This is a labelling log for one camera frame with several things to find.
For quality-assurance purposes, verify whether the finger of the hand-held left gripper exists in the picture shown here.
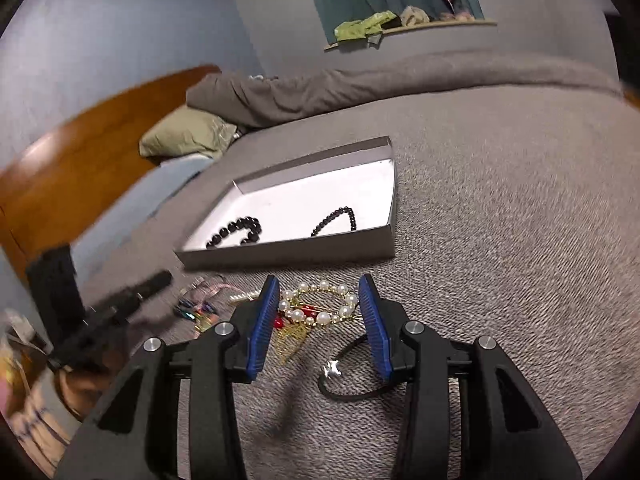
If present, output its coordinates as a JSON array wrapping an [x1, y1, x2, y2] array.
[[89, 270, 174, 322]]

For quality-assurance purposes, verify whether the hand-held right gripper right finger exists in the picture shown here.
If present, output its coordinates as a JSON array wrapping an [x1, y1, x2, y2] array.
[[358, 273, 584, 480]]

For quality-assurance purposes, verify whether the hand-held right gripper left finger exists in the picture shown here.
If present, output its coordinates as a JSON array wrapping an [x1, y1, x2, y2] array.
[[54, 274, 281, 480]]

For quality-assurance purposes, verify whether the pearl bead bracelet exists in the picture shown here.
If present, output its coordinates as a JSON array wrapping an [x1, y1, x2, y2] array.
[[278, 280, 359, 329]]

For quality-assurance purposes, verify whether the grey cardboard box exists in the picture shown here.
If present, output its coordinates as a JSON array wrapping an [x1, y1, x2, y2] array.
[[174, 136, 397, 271]]

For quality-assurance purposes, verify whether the red bead gold hairpin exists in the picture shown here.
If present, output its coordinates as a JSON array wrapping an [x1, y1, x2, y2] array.
[[272, 304, 362, 365]]

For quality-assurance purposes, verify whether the pink ribbon hair accessory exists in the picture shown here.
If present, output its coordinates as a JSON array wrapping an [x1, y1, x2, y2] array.
[[180, 276, 261, 306]]

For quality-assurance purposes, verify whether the light blue bed sheet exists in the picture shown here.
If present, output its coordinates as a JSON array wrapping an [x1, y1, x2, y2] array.
[[70, 154, 213, 281]]

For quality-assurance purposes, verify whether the wooden headboard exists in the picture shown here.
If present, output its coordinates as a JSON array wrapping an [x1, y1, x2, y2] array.
[[0, 65, 222, 285]]

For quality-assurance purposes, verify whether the green pillow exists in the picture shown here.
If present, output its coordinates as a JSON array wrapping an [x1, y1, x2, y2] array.
[[139, 109, 238, 158]]

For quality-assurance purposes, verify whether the grey blanket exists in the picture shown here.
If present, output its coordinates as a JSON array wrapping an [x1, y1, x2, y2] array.
[[186, 50, 624, 130]]

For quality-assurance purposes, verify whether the wooden window sill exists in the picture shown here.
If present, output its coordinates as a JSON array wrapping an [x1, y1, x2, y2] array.
[[323, 19, 499, 52]]

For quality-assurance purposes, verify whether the green cloth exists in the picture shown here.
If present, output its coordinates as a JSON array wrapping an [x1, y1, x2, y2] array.
[[334, 11, 397, 43]]

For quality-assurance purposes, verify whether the beige stuffed toy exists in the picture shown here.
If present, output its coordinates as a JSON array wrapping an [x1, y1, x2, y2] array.
[[401, 6, 431, 27]]

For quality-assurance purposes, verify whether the black cord necklace silver charm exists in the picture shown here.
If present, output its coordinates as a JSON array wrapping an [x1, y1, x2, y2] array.
[[318, 334, 392, 401]]

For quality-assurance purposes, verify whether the large black bead bracelet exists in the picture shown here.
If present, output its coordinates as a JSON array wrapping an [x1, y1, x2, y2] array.
[[205, 216, 262, 251]]

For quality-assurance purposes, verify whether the small black bead bracelet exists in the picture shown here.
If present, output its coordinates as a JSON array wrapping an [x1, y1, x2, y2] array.
[[310, 206, 358, 238]]

